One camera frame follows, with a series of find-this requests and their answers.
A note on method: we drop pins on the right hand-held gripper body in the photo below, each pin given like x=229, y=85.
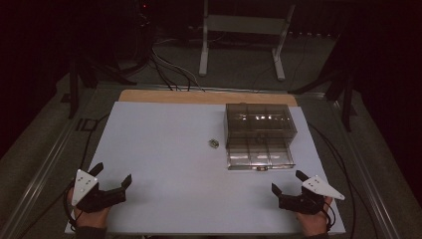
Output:
x=303, y=203

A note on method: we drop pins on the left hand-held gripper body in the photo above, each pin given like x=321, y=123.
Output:
x=99, y=197

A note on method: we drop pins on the transparent compartment drawer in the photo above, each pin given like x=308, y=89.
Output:
x=260, y=156

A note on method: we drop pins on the smoky transparent drawer box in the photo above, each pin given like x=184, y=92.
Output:
x=260, y=121

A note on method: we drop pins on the small metallic item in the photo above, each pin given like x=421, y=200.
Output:
x=214, y=143

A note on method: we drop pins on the person's right hand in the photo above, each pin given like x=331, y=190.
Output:
x=313, y=224

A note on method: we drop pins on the person's left hand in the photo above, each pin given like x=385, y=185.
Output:
x=91, y=219

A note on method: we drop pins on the white table board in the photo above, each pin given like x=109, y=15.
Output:
x=172, y=172

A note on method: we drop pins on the black tripod stand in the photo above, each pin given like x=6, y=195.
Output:
x=346, y=99
x=74, y=89

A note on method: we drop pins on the dark equipment rack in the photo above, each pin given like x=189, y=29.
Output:
x=142, y=30

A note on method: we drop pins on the white metal stand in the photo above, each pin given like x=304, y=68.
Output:
x=244, y=25

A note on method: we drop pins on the aluminium floor rail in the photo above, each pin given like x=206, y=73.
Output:
x=365, y=172
x=36, y=186

